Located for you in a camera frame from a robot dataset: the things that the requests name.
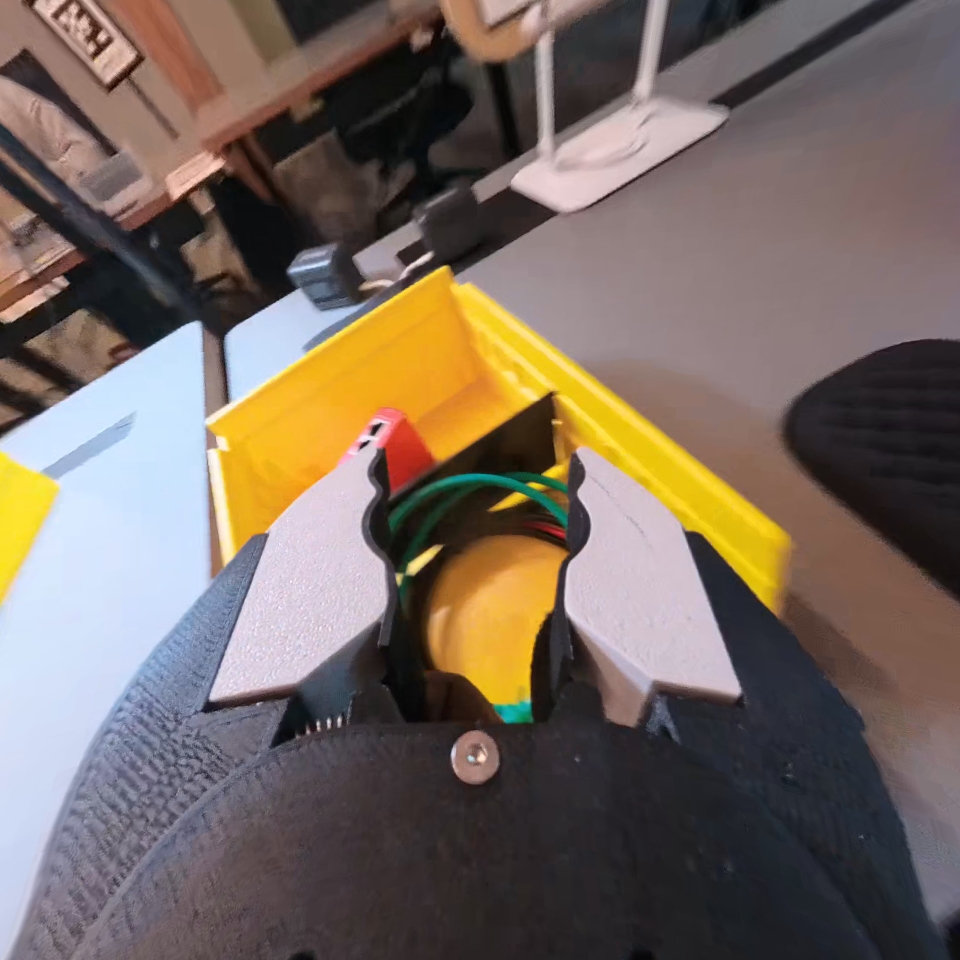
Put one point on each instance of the yellow plastic bin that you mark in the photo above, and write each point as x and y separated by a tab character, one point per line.
360	375
19	525

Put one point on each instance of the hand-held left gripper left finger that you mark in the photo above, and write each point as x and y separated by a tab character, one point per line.
315	585

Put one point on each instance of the white lamp stand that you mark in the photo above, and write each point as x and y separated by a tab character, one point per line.
600	172

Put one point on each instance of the black honeycomb padded rest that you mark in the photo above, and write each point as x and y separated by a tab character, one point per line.
885	435

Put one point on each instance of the black framed tag sign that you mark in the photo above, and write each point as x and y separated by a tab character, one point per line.
86	37

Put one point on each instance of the black bin divider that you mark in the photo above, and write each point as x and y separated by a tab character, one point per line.
510	442

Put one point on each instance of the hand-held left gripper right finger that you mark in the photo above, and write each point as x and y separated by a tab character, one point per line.
645	592

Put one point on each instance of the grey power adapter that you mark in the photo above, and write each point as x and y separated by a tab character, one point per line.
446	221
322	274

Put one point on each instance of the red metal adapter box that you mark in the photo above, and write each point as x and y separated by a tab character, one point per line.
405	450

